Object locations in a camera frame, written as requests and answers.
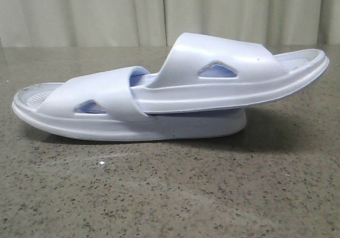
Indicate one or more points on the light blue slipper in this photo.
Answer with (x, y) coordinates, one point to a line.
(204, 73)
(101, 107)

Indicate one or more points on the pale grey-green curtain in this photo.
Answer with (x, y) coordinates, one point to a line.
(65, 23)

